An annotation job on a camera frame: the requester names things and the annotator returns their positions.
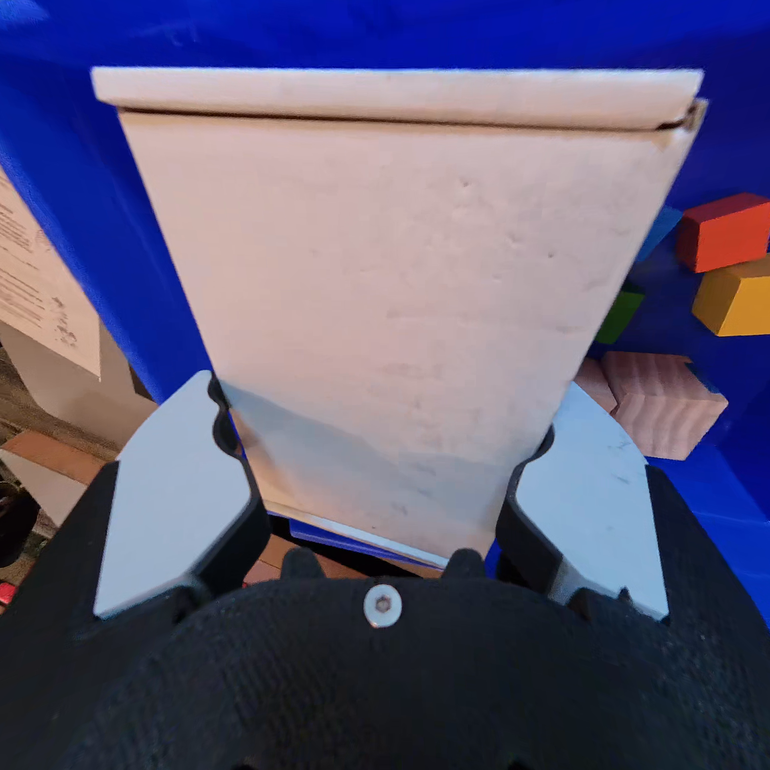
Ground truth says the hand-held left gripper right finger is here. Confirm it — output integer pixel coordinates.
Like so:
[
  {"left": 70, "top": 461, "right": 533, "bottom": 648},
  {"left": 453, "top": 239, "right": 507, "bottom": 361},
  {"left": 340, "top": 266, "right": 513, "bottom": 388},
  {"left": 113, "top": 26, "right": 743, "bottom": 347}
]
[{"left": 494, "top": 382, "right": 670, "bottom": 622}]

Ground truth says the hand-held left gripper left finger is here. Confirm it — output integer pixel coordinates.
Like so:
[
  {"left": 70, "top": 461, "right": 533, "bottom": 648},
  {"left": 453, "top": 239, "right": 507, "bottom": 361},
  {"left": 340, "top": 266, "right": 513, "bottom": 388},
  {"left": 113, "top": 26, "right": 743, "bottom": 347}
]
[{"left": 93, "top": 370, "right": 272, "bottom": 620}]

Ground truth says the natural wooden cube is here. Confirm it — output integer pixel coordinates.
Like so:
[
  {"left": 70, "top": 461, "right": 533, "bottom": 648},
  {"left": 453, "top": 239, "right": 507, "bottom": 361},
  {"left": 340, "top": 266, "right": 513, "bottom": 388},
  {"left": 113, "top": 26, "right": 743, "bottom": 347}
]
[{"left": 573, "top": 351, "right": 729, "bottom": 462}]

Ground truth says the green wooden cube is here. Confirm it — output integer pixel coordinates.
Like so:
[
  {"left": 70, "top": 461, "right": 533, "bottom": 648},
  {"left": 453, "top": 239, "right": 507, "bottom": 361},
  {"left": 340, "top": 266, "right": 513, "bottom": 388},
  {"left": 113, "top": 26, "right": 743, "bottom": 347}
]
[{"left": 594, "top": 282, "right": 646, "bottom": 345}]

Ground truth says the yellow wooden cube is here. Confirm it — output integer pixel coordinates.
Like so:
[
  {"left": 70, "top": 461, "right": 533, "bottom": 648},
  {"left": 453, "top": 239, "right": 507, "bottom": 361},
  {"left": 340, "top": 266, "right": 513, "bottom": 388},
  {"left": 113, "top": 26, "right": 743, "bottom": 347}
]
[{"left": 692, "top": 255, "right": 770, "bottom": 338}]

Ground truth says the blue wooden cube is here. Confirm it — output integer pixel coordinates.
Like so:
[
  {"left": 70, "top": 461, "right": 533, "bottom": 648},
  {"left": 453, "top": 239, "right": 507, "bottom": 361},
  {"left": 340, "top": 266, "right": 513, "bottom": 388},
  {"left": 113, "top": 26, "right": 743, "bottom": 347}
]
[{"left": 634, "top": 206, "right": 683, "bottom": 265}]

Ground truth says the white cardboard box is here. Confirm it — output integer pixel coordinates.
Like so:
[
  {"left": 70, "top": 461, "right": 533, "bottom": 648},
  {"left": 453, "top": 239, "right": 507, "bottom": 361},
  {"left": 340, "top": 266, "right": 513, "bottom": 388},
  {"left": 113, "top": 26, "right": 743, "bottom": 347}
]
[{"left": 90, "top": 66, "right": 708, "bottom": 561}]

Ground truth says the red wooden cube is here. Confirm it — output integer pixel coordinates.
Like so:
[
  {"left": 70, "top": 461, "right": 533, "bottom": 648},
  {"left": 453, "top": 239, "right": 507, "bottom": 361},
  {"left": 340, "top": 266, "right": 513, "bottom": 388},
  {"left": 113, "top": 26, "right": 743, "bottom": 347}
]
[{"left": 677, "top": 192, "right": 770, "bottom": 274}]

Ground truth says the printed paper sheet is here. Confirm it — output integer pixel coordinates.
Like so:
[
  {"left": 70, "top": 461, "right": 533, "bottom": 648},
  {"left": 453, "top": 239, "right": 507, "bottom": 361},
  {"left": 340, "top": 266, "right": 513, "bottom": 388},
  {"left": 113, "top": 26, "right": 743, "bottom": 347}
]
[{"left": 0, "top": 168, "right": 102, "bottom": 380}]

